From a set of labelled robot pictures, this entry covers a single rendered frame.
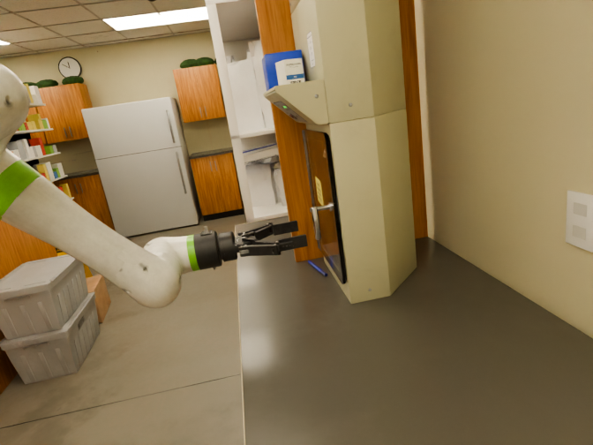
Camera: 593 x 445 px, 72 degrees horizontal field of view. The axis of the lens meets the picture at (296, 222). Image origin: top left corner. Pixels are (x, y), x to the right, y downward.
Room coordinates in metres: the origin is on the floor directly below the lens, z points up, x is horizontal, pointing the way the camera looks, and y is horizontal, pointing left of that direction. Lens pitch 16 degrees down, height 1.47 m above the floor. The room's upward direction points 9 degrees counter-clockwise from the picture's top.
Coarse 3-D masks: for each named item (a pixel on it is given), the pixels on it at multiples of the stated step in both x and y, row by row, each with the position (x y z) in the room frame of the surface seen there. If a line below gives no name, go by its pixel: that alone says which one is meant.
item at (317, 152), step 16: (320, 144) 1.04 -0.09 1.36; (320, 160) 1.06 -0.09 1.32; (320, 176) 1.09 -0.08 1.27; (336, 208) 0.98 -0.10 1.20; (320, 224) 1.20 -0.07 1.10; (336, 224) 0.98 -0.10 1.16; (320, 240) 1.24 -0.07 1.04; (336, 240) 0.99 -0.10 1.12; (336, 256) 1.02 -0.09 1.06; (336, 272) 1.04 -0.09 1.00
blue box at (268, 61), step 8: (264, 56) 1.14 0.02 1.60; (272, 56) 1.14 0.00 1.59; (280, 56) 1.14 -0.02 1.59; (288, 56) 1.15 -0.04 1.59; (296, 56) 1.15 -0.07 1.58; (264, 64) 1.18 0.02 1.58; (272, 64) 1.14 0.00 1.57; (264, 72) 1.21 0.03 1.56; (272, 72) 1.14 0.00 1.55; (272, 80) 1.14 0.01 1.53; (304, 80) 1.15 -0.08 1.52
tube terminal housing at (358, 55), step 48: (336, 0) 0.98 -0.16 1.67; (384, 0) 1.07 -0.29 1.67; (336, 48) 0.97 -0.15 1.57; (384, 48) 1.05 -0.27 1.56; (336, 96) 0.97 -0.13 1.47; (384, 96) 1.03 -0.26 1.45; (336, 144) 0.97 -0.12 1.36; (384, 144) 1.01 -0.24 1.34; (336, 192) 0.98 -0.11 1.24; (384, 192) 1.00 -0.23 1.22; (384, 240) 0.98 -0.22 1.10; (384, 288) 0.98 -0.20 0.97
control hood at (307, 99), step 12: (288, 84) 0.96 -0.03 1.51; (300, 84) 0.96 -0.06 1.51; (312, 84) 0.97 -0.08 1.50; (324, 84) 0.97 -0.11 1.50; (276, 96) 1.04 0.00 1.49; (288, 96) 0.96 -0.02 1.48; (300, 96) 0.96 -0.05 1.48; (312, 96) 0.97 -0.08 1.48; (324, 96) 0.97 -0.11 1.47; (300, 108) 0.96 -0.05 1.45; (312, 108) 0.97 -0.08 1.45; (324, 108) 0.97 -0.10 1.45; (312, 120) 0.97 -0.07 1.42; (324, 120) 0.97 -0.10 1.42
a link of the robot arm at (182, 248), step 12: (156, 240) 0.96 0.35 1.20; (168, 240) 0.96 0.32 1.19; (180, 240) 0.96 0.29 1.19; (192, 240) 0.96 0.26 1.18; (156, 252) 0.90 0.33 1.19; (168, 252) 0.91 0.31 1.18; (180, 252) 0.94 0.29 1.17; (192, 252) 0.94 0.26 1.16; (180, 264) 0.91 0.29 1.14; (192, 264) 0.94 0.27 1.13
